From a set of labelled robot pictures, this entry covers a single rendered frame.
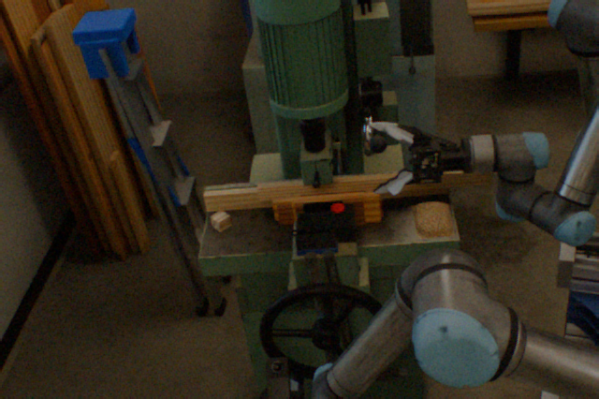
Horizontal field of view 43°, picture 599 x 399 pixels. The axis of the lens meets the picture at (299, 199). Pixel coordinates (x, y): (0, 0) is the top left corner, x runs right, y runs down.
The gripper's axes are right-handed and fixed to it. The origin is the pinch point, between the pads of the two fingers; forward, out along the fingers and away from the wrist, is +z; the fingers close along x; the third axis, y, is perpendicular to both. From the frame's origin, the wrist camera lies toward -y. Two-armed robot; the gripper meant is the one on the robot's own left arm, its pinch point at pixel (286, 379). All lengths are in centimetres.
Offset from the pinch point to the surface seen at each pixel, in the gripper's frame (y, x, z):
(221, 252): -26.6, -14.3, 13.5
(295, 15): -76, 9, -8
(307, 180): -41.4, 6.9, 16.5
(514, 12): -92, 91, 194
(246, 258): -24.7, -8.4, 12.9
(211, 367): 29, -39, 97
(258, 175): -40, -10, 57
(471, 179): -38, 45, 23
